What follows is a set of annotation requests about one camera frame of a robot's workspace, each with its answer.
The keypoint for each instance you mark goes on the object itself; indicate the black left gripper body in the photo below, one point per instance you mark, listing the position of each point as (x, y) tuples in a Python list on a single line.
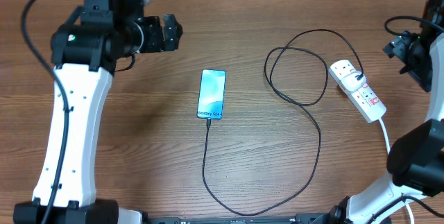
[(152, 40)]

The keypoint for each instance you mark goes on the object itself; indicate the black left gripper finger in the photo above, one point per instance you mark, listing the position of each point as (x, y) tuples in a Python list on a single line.
[(172, 28), (171, 44)]

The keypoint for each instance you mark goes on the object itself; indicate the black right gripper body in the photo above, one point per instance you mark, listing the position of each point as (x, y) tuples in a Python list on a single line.
[(419, 65)]

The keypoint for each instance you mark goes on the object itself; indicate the blue Galaxy smartphone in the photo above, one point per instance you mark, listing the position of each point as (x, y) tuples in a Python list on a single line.
[(211, 94)]

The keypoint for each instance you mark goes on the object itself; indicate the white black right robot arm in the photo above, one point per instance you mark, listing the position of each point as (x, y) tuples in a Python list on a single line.
[(414, 167)]

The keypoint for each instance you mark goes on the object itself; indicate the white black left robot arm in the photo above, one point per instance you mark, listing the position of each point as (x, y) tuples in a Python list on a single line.
[(85, 50)]

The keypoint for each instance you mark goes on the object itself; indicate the white charger adapter plug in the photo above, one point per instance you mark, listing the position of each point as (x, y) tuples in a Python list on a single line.
[(352, 82)]

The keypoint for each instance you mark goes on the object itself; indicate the white power strip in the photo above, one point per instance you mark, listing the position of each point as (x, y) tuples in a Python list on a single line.
[(364, 99)]

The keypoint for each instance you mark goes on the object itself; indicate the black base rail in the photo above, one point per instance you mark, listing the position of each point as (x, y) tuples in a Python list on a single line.
[(310, 218)]

